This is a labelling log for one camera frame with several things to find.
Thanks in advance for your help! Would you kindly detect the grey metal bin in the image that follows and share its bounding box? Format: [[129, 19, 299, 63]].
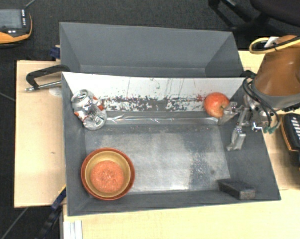
[[59, 21, 282, 217]]

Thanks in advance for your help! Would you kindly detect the red and yellow apple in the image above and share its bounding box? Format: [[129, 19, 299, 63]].
[[203, 92, 231, 119]]

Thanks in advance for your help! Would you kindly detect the yellow bowl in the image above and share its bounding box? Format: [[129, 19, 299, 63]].
[[84, 150, 132, 198]]

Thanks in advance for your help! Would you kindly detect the pale wood board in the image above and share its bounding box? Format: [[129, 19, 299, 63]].
[[13, 60, 67, 208]]

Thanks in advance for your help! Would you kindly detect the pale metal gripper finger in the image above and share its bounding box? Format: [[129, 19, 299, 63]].
[[226, 126, 247, 152], [217, 102, 239, 126]]

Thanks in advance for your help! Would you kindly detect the crushed silver and red can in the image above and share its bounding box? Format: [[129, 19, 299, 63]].
[[70, 89, 108, 131]]

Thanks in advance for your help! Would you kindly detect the orange round scourer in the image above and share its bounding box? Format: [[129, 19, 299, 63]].
[[90, 160, 125, 194]]

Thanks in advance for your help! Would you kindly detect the red-brown bowl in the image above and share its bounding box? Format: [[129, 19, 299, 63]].
[[80, 147, 136, 201]]

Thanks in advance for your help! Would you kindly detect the black sponge block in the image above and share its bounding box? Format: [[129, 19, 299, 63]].
[[217, 178, 256, 201]]

